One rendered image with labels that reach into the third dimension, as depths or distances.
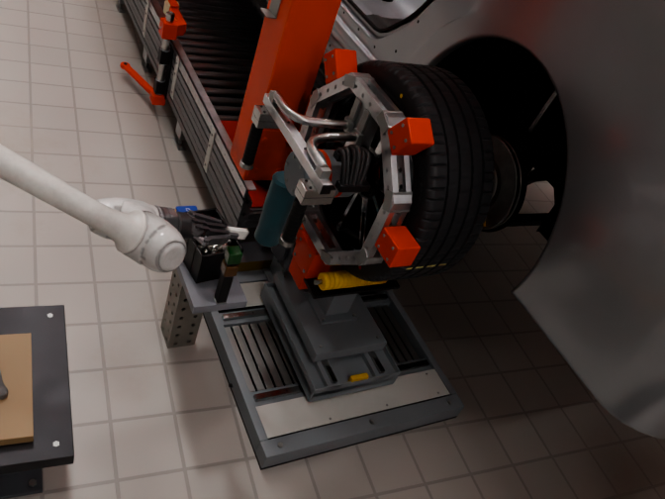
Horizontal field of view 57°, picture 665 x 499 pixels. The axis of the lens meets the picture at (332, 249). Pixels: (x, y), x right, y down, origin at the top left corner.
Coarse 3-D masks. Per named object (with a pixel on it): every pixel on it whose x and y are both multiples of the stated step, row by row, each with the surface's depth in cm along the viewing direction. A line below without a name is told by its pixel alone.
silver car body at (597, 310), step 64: (384, 0) 334; (448, 0) 202; (512, 0) 176; (576, 0) 158; (640, 0) 143; (576, 64) 159; (640, 64) 144; (576, 128) 161; (640, 128) 145; (576, 192) 162; (640, 192) 146; (576, 256) 163; (640, 256) 148; (576, 320) 165; (640, 320) 149; (640, 384) 150
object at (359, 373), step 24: (264, 288) 238; (288, 312) 233; (288, 336) 223; (312, 360) 220; (336, 360) 223; (360, 360) 227; (384, 360) 231; (312, 384) 210; (336, 384) 213; (360, 384) 220; (384, 384) 228
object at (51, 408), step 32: (0, 320) 175; (32, 320) 178; (64, 320) 181; (32, 352) 170; (64, 352) 173; (64, 384) 166; (64, 416) 160; (0, 448) 149; (32, 448) 152; (64, 448) 154; (0, 480) 171; (32, 480) 172
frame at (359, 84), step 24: (312, 96) 192; (336, 96) 188; (360, 96) 169; (384, 96) 167; (384, 120) 160; (384, 144) 161; (384, 168) 162; (408, 168) 162; (384, 192) 163; (408, 192) 162; (312, 216) 203; (384, 216) 163; (312, 240) 199; (360, 264) 175
